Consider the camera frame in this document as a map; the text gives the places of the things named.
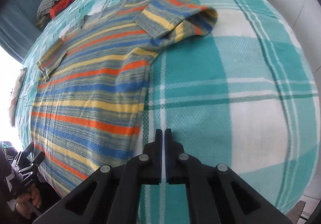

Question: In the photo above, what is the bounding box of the striped knit sweater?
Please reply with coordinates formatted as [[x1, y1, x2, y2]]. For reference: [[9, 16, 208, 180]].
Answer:
[[30, 0, 218, 196]]

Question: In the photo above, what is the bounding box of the grey striped clothes pile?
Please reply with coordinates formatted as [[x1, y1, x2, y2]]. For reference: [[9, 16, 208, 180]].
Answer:
[[36, 0, 60, 29]]

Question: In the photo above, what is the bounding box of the left hand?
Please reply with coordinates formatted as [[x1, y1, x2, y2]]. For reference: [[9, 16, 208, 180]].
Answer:
[[15, 184, 42, 219]]

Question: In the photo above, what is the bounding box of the teal plaid bedspread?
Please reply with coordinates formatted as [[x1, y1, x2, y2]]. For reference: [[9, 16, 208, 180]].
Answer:
[[15, 0, 320, 213]]

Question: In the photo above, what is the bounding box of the teal curtain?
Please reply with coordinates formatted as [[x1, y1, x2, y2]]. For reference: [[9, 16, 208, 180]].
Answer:
[[1, 0, 42, 63]]

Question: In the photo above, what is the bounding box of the red garment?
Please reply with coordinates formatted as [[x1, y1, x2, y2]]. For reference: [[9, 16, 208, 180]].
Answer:
[[50, 0, 75, 20]]

